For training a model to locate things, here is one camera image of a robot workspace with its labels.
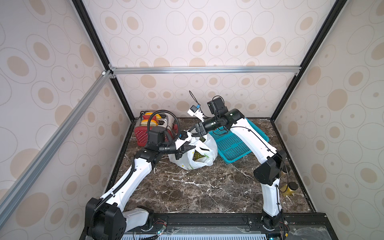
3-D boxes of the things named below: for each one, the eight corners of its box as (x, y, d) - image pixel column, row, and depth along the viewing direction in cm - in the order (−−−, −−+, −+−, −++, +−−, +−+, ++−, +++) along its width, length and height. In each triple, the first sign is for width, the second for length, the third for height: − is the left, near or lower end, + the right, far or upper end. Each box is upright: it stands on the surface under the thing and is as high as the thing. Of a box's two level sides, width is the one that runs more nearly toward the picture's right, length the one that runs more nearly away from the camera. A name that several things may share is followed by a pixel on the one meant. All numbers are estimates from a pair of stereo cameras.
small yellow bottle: (281, 196, 84) (290, 189, 76) (278, 188, 87) (287, 181, 79) (289, 196, 84) (299, 189, 76) (286, 188, 87) (296, 181, 79)
